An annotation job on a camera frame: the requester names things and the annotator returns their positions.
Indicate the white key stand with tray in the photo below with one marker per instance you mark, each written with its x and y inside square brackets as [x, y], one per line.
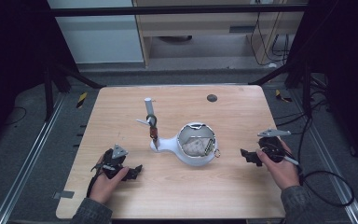
[171, 146]

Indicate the whitish fabric pouch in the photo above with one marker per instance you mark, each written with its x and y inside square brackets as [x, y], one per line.
[195, 146]

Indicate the grey tape patch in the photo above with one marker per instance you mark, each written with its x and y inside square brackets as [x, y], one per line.
[63, 194]

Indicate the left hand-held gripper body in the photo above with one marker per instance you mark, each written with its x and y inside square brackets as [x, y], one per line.
[113, 163]

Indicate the yellow black floor tape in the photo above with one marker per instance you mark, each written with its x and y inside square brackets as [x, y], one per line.
[281, 96]
[81, 100]

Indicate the light wooden desk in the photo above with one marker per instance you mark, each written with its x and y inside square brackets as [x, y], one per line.
[199, 28]

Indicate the grey round table grommet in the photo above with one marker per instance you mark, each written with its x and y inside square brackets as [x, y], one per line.
[212, 98]

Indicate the white cabinet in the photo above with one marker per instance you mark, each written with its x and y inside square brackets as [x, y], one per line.
[96, 37]

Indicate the black horizontal bar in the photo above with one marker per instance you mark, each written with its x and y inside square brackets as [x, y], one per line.
[167, 10]

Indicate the person's right hand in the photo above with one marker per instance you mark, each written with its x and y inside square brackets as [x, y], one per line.
[284, 174]

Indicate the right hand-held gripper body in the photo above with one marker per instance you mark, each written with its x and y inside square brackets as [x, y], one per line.
[273, 149]

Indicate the person's left hand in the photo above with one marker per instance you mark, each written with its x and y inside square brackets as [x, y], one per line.
[104, 188]

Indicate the black metal stand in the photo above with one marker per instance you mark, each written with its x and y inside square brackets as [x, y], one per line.
[306, 87]
[48, 90]

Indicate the aluminium floor rail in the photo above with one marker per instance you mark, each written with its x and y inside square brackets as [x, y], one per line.
[332, 174]
[28, 168]

